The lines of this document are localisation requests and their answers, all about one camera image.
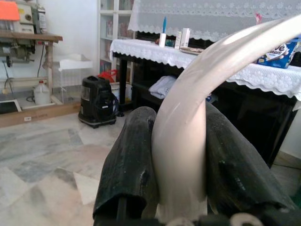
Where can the black upright piano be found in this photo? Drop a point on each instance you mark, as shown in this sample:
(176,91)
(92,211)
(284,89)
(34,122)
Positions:
(254,117)

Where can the black canister vacuum cleaner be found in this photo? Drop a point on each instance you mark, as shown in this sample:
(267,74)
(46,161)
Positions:
(97,101)

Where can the wooden sewing workbench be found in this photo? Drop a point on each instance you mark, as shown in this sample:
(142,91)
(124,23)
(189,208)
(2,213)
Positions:
(28,36)

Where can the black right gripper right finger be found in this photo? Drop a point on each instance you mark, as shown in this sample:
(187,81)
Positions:
(235,169)

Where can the white lace keyboard cover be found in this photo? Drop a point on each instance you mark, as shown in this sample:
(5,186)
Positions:
(150,50)

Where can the white bookshelf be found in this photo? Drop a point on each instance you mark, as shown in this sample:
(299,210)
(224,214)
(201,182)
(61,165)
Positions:
(115,23)

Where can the red plastic bag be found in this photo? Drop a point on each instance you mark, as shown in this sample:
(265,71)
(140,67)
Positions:
(108,74)

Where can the white lace piano top cover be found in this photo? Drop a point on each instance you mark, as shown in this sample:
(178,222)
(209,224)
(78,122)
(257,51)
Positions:
(211,16)

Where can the flat book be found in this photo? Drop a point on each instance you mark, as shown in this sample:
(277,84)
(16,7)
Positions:
(191,49)

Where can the tall white carton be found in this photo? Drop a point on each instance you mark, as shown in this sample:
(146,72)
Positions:
(185,37)

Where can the cream overlock sewing machine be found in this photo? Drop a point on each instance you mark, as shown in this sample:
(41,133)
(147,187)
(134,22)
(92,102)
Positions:
(29,18)

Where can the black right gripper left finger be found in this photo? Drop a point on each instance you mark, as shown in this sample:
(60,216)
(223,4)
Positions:
(124,164)

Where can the blue tissue pack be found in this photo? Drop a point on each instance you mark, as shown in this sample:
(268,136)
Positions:
(277,55)

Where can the long cardboard box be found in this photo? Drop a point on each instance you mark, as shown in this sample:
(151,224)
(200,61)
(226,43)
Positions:
(42,115)

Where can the white plastic jug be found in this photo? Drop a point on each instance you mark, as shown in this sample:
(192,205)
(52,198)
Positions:
(42,94)

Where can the orange plastic cover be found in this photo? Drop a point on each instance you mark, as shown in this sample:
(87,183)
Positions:
(8,11)

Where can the folded white cloth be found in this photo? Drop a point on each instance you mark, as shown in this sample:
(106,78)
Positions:
(162,87)

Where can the small white carton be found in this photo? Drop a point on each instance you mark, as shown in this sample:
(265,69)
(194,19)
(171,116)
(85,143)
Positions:
(178,40)

